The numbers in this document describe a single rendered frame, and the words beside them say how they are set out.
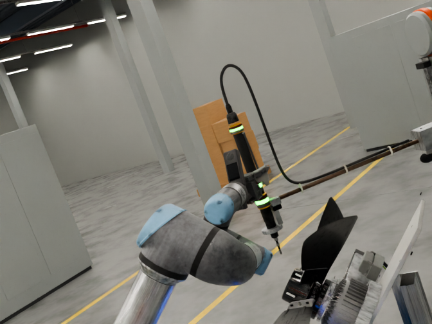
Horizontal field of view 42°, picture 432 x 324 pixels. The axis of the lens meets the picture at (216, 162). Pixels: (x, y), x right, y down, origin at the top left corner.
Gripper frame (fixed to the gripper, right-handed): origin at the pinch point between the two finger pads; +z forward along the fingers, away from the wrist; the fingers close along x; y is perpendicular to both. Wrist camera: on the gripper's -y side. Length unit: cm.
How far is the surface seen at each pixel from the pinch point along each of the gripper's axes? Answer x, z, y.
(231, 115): 0.4, -3.6, -19.1
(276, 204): 3.6, -1.1, 12.9
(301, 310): 2.4, -7.8, 47.1
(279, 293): -131, 275, 164
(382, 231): -50, 377, 163
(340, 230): 20.1, 1.6, 26.8
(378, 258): 20, 37, 52
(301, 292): 0.1, 2.3, 45.5
